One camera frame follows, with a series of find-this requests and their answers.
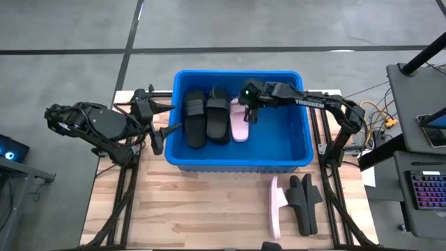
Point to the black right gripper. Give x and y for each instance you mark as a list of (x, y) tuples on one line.
[(258, 94)]

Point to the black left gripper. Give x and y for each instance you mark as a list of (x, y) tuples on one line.
[(143, 109)]

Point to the pink slide sandal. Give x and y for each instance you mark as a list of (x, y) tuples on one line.
[(274, 216), (238, 130)]

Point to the black slide sandal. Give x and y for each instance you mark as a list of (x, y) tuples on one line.
[(298, 202), (195, 118), (314, 195), (217, 118)]

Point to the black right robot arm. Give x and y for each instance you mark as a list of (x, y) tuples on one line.
[(313, 102)]

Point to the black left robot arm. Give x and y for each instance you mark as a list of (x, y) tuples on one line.
[(101, 122)]

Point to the blue plastic bin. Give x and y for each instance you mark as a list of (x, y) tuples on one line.
[(278, 139)]

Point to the white paper sheet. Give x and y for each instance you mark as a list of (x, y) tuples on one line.
[(369, 176)]

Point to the black device with blue light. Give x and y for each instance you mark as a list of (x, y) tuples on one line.
[(12, 150)]

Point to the grey desk top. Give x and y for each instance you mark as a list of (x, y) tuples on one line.
[(414, 104)]

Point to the grey metal stand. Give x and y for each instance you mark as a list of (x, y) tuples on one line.
[(17, 195)]

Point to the grey keyboard desk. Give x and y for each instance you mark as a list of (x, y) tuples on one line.
[(404, 209)]

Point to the black slanted pole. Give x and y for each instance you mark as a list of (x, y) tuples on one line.
[(423, 54)]

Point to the tablet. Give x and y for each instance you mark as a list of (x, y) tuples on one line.
[(433, 129)]

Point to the backlit keyboard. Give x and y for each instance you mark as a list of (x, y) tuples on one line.
[(428, 190)]

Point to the black table-level camera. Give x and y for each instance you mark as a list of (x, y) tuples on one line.
[(271, 247)]

